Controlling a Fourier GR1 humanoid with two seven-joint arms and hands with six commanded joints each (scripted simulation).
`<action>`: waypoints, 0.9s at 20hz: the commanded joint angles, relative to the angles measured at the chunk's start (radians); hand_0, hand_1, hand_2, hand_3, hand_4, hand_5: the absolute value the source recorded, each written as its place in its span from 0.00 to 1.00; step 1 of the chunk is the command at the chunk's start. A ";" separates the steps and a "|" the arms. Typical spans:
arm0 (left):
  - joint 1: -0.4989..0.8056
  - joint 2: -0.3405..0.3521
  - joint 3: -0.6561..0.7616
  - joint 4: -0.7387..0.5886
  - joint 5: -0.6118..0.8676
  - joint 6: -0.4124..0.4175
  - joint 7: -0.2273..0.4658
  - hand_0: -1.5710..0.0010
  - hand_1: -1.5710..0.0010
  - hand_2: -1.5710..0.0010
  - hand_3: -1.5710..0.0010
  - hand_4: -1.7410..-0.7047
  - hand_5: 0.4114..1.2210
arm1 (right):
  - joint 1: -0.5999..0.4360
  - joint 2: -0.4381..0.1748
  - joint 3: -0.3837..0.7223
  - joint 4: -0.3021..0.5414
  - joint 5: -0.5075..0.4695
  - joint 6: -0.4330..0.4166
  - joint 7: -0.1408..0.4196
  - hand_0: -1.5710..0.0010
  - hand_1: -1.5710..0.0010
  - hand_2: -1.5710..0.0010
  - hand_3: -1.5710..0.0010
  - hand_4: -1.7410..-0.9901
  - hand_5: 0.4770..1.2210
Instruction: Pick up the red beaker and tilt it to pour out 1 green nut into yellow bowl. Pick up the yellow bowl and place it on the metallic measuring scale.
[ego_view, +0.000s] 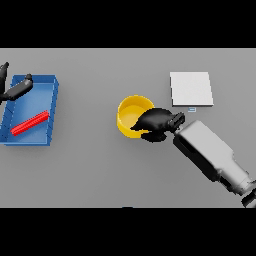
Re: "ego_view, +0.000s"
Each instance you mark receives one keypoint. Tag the yellow bowl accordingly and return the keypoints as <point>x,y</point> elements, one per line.
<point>130,116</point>

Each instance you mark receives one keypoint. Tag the dark robot left hand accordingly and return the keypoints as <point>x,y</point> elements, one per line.
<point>16,90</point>

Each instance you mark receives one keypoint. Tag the dark robot right hand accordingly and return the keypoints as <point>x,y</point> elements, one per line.
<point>156,120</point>

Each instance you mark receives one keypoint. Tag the blue plastic tray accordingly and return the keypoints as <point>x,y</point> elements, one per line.
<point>30,110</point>

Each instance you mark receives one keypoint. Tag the red beaker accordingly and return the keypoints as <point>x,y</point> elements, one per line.
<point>29,122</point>

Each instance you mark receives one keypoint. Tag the pale square measuring scale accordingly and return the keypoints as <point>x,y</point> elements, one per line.
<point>190,88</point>

